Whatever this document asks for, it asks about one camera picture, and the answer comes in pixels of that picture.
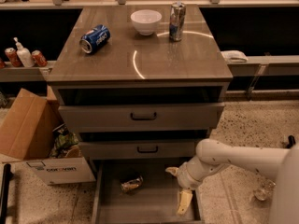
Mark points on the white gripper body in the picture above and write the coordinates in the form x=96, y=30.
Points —
x=186, y=176

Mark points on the orange gold soda can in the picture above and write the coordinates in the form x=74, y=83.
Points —
x=131, y=184

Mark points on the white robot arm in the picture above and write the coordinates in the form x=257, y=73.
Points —
x=278, y=164

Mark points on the bottom grey drawer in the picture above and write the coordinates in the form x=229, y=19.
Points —
x=155, y=202

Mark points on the grey drawer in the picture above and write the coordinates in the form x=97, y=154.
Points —
x=140, y=118
x=169, y=148
x=155, y=202

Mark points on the top grey drawer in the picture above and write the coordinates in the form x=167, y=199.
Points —
x=140, y=118

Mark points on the middle grey drawer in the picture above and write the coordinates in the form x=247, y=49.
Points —
x=169, y=148

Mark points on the grey drawer cabinet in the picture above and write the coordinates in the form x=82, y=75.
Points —
x=132, y=69

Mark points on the blue pepsi can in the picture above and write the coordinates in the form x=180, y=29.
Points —
x=95, y=39

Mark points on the tall silver blue can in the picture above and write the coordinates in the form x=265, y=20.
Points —
x=176, y=21

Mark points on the red soda can right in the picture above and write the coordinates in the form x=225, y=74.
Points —
x=39, y=58

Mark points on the red soda can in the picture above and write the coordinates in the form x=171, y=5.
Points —
x=13, y=57
x=39, y=58

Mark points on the red soda can left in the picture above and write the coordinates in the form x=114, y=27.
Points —
x=13, y=57

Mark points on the clear glass cup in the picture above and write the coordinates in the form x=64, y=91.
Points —
x=265, y=191

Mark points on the black bar right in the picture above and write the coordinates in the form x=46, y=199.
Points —
x=291, y=141

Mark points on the black bar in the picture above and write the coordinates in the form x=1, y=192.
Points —
x=291, y=141
x=7, y=175

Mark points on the green snack bag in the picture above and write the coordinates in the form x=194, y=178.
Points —
x=65, y=144

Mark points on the white cardboard box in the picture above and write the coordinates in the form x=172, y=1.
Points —
x=62, y=171

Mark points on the white folded cloth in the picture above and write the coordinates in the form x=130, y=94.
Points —
x=234, y=56

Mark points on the white bowl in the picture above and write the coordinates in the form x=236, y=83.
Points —
x=146, y=21

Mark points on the brown cardboard box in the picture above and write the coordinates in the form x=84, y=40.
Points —
x=26, y=132

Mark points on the black bar left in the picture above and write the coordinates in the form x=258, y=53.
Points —
x=7, y=175

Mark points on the white pump bottle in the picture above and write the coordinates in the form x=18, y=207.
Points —
x=24, y=54

